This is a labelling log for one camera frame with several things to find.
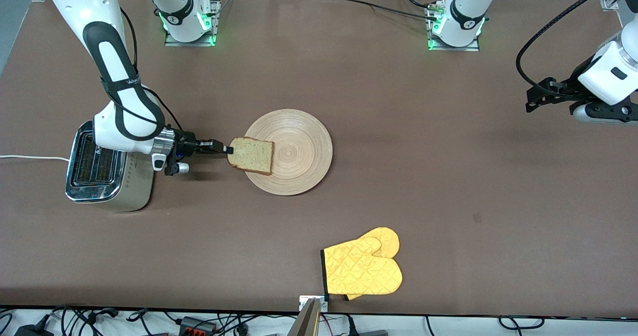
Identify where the black looped floor cable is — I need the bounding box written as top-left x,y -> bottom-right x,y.
498,316 -> 545,331

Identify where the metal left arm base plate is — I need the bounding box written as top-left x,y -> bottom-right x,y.
428,2 -> 481,52

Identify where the round wooden plate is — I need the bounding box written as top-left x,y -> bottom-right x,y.
240,109 -> 333,196

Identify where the yellow quilted oven mitt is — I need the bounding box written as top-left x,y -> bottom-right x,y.
343,227 -> 400,302
320,236 -> 403,297

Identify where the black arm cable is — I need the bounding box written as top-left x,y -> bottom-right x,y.
516,0 -> 624,97
102,7 -> 184,132

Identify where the black power adaptor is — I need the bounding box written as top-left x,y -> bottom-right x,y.
14,325 -> 54,336

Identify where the silver two-slot toaster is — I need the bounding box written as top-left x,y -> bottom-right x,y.
65,121 -> 156,213

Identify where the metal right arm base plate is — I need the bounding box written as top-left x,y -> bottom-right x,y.
164,0 -> 221,47

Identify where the brown bread slice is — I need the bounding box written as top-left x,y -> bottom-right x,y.
227,137 -> 275,176

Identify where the white toaster power cable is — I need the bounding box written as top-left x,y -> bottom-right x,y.
0,155 -> 71,162

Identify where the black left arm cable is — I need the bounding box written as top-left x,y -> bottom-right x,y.
516,0 -> 624,97

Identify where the white post mounting bracket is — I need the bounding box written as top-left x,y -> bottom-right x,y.
299,295 -> 328,313

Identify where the black red connector block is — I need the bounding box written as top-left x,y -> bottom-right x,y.
178,316 -> 218,335

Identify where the aluminium profile post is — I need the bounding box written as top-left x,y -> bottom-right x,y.
287,298 -> 322,336

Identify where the black cable on table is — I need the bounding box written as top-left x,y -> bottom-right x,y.
319,0 -> 439,20

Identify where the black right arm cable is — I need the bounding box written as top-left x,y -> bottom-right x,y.
102,7 -> 184,132

